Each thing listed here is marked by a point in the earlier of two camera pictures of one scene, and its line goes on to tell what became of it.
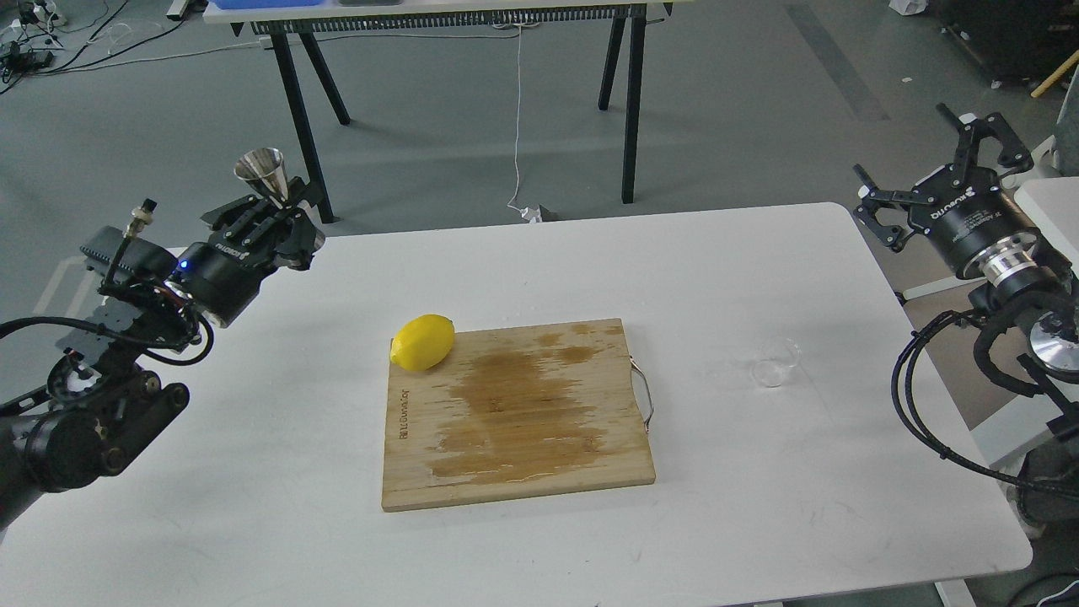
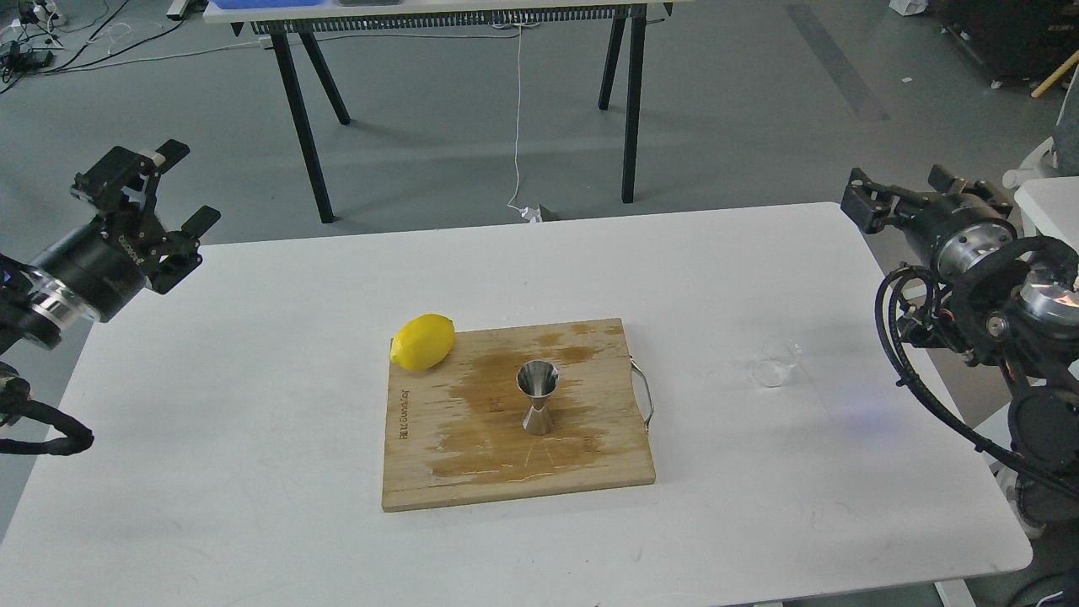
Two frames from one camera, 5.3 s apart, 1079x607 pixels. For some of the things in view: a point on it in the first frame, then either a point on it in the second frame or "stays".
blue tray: [236, 4] stays
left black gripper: [221, 276] → [109, 262]
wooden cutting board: [517, 411] stays
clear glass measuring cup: [775, 356] stays
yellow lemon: [422, 342] stays
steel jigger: [265, 169] → [538, 378]
